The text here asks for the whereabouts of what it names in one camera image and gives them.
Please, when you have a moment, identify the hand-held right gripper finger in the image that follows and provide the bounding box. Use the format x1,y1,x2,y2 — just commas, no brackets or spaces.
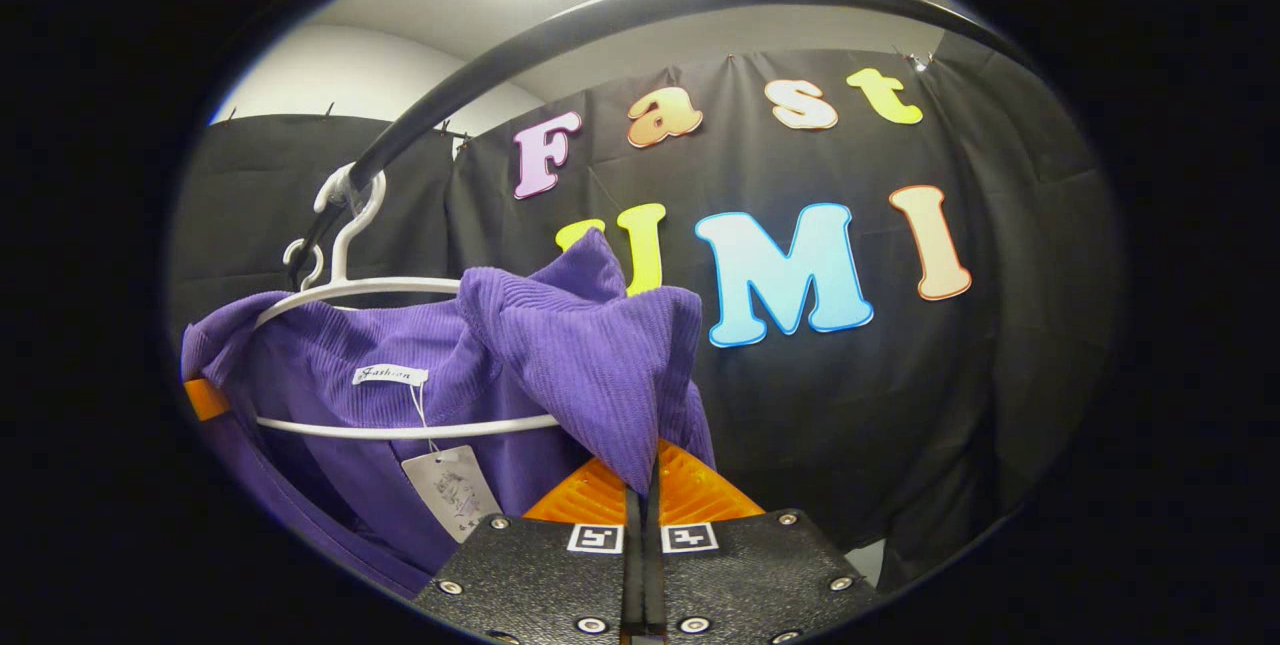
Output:
413,455,643,645
642,438,883,645

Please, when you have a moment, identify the purple corduroy jacket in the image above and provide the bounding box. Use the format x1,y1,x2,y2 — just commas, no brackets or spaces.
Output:
180,228,719,601

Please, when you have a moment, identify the white plastic clothes hanger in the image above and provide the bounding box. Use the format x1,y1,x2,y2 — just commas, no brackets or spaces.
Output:
250,163,563,441
282,237,327,292

